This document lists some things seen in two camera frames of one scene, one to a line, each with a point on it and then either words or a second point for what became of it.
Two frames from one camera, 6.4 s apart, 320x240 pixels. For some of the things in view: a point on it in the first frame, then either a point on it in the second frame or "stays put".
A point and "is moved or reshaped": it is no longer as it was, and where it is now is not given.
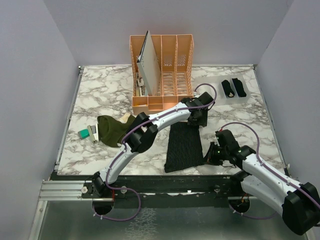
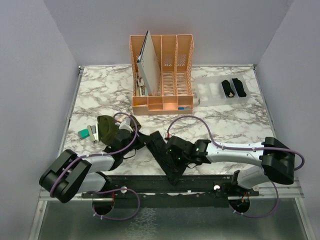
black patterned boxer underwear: (184, 148) is moved or reshaped
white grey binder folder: (147, 63) stays put
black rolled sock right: (239, 87) stays put
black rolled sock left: (227, 86) stays put
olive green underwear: (111, 132) stays put
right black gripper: (208, 158) → (172, 154)
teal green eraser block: (83, 134) stays put
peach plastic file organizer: (174, 58) stays put
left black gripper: (202, 122) → (142, 139)
